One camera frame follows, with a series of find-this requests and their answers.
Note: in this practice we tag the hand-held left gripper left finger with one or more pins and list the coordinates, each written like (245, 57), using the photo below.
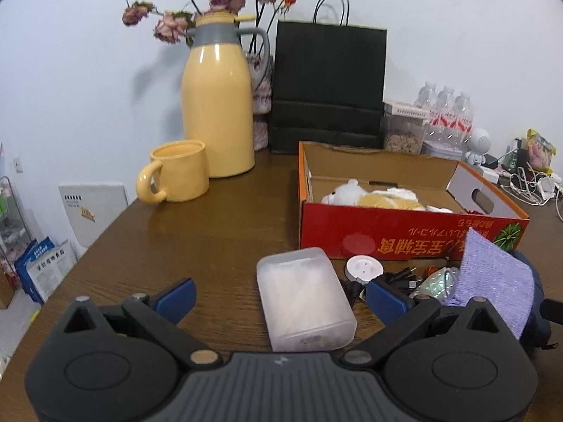
(178, 299)

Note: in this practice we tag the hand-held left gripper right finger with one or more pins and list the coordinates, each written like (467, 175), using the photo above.
(387, 303)

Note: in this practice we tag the white round adapter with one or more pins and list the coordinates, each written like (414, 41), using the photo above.
(363, 268)

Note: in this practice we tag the iridescent plastic bag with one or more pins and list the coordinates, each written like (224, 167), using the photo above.
(435, 283)

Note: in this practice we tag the red cardboard box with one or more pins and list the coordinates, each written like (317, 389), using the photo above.
(396, 233)

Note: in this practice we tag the clear plastic box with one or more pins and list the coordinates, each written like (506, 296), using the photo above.
(303, 299)

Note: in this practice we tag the purple knitted pouch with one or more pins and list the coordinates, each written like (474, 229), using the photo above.
(492, 277)

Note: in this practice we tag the yellow white plush toy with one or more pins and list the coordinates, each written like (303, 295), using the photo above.
(352, 193)

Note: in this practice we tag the navy fabric pouch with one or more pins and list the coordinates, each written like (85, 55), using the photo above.
(539, 312)

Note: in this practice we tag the white flat panel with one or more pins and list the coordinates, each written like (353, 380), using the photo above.
(94, 211)

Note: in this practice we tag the yellow mug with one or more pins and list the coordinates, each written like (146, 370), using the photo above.
(180, 171)

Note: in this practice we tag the white charger block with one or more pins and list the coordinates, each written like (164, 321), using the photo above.
(490, 175)

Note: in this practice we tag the clear seed container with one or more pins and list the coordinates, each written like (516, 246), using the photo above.
(402, 138)

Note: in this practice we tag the metal storage rack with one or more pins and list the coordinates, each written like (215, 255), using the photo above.
(11, 228)

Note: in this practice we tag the white robot toy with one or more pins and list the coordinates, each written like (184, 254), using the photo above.
(478, 140)

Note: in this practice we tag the small white carton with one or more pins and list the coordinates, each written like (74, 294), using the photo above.
(407, 109)

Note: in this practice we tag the clear water bottle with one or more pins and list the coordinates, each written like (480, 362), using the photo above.
(444, 116)
(463, 121)
(425, 101)

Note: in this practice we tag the white power adapter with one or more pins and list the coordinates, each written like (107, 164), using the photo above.
(546, 187)

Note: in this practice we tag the yellow thermos jug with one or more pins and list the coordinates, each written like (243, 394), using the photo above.
(217, 105)

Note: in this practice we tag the black rectangular device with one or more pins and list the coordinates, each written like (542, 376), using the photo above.
(521, 154)

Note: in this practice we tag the pink textured vase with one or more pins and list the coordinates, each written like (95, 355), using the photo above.
(260, 110)

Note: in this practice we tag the yellow pink snack packet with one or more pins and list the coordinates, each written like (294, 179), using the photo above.
(541, 149)

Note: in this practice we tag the black paper bag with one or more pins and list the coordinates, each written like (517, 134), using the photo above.
(327, 74)

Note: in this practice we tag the wall outlet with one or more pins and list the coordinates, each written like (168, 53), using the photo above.
(18, 165)

